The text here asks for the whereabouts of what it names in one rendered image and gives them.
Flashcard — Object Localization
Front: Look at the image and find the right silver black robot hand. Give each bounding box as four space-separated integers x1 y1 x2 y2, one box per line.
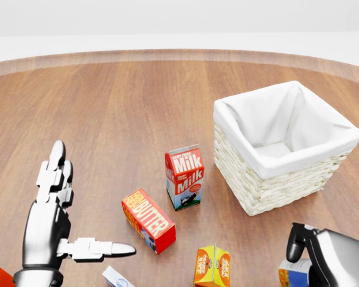
286 222 359 287

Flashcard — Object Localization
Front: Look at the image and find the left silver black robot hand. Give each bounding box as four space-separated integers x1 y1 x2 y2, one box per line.
22 139 137 269

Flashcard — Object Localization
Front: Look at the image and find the blue white soup can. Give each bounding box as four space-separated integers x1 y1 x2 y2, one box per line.
278 258 314 287

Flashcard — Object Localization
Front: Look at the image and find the white-lined wicker basket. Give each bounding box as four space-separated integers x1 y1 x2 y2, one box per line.
212 80 359 217

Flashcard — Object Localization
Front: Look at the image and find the white blue box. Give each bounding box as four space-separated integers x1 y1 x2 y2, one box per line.
102 265 136 287

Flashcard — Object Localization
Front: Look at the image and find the red butter box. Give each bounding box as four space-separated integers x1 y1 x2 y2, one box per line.
121 187 177 255

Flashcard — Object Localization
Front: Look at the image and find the orange juice carton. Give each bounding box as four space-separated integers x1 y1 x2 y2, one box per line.
193 243 232 287

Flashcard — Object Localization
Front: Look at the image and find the red white milk carton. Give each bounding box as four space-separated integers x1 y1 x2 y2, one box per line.
165 143 205 212

